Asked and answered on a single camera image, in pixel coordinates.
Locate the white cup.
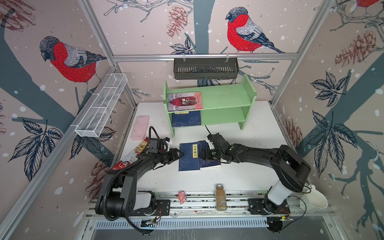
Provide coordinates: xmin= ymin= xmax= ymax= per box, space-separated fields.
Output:
xmin=299 ymin=185 xmax=329 ymax=214

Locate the white wire mesh basket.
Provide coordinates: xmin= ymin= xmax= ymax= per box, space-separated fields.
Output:
xmin=75 ymin=73 xmax=128 ymax=138

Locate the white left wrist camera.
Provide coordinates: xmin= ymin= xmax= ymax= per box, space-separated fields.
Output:
xmin=162 ymin=138 xmax=172 ymax=152

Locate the aluminium rail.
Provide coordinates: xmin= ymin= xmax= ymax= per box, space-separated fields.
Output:
xmin=86 ymin=191 xmax=336 ymax=218

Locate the red snack bag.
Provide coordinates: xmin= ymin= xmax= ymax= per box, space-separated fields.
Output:
xmin=111 ymin=138 xmax=149 ymax=170

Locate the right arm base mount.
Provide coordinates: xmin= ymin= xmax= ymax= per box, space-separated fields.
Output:
xmin=248 ymin=198 xmax=291 ymax=216

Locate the spice jar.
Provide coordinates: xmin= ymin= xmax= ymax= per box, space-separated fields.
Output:
xmin=215 ymin=184 xmax=227 ymax=211

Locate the pink case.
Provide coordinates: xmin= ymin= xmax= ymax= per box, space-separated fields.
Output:
xmin=131 ymin=116 xmax=150 ymax=141

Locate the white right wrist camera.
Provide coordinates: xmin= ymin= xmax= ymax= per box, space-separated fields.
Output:
xmin=205 ymin=137 xmax=215 ymax=150

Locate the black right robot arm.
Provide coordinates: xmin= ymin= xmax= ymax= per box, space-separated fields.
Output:
xmin=199 ymin=134 xmax=311 ymax=209

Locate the blue book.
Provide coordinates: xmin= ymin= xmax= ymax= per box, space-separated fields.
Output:
xmin=198 ymin=141 xmax=221 ymax=169
xmin=179 ymin=142 xmax=200 ymax=172
xmin=171 ymin=111 xmax=202 ymax=128

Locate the green wooden shelf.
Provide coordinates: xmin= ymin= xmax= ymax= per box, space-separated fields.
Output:
xmin=163 ymin=75 xmax=258 ymax=136

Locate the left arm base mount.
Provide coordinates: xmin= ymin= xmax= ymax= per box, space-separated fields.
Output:
xmin=131 ymin=191 xmax=171 ymax=217

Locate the pink Hamlet book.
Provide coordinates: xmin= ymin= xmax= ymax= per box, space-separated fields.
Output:
xmin=168 ymin=92 xmax=203 ymax=112

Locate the pink small toy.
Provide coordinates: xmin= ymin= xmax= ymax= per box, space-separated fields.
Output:
xmin=177 ymin=191 xmax=186 ymax=205

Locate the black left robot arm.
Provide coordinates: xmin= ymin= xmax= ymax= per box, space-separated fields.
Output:
xmin=95 ymin=126 xmax=184 ymax=221

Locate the black hanging basket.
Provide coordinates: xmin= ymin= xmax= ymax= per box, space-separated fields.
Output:
xmin=174 ymin=58 xmax=239 ymax=80

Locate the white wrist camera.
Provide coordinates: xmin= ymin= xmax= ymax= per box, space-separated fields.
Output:
xmin=162 ymin=138 xmax=172 ymax=152
xmin=205 ymin=137 xmax=215 ymax=150

